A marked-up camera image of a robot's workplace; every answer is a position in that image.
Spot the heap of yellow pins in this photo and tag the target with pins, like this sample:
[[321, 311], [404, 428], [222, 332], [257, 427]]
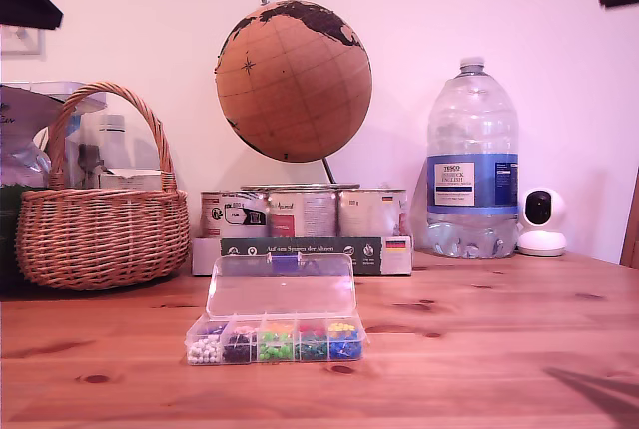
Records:
[[342, 327]]

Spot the heap of red pins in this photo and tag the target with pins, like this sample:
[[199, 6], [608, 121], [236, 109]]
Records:
[[312, 329]]

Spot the heap of orange pins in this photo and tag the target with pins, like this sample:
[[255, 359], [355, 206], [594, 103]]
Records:
[[277, 330]]

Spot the heap of teal pins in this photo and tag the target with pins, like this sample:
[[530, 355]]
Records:
[[313, 349]]

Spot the heap of blue pins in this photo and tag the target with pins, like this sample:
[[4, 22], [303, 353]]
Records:
[[344, 348]]

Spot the heap of light green pins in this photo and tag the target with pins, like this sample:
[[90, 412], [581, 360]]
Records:
[[273, 349]]

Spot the heap of purple pins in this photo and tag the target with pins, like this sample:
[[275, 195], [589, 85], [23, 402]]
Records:
[[212, 331]]

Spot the heap of black pins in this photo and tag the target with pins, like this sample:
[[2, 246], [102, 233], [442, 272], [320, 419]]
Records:
[[238, 351]]

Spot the heap of white pins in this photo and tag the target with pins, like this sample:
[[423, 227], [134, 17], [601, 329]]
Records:
[[203, 351]]

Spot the tin can with red label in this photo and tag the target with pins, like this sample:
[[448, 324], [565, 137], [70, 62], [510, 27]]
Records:
[[302, 214]]

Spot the white labelled tin can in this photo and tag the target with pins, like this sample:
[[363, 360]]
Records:
[[369, 214], [232, 214]]

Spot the cardboard tray with dark sleeve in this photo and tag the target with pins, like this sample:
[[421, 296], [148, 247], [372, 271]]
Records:
[[394, 259]]

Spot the cork globe on metal stand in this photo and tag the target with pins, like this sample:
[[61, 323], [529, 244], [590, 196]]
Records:
[[289, 90]]

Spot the clear plastic pin organiser box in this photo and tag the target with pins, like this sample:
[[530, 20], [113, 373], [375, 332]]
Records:
[[279, 289]]

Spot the large clear water bottle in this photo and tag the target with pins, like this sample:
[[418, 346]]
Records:
[[469, 125]]

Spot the small white cardboard box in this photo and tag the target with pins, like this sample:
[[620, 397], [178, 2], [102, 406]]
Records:
[[130, 179]]

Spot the white plastic bottle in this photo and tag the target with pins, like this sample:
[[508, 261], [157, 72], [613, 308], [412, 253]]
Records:
[[112, 144]]

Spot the clear plastic container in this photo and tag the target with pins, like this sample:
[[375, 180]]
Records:
[[87, 125]]

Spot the silver foil bag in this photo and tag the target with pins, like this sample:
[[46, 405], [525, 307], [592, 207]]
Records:
[[20, 149]]

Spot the dark green package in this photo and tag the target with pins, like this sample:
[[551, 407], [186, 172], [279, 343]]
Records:
[[7, 229]]

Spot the small white round camera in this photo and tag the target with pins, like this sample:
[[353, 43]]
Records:
[[541, 244]]

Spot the white wall light switch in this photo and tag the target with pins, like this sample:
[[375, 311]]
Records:
[[25, 45]]

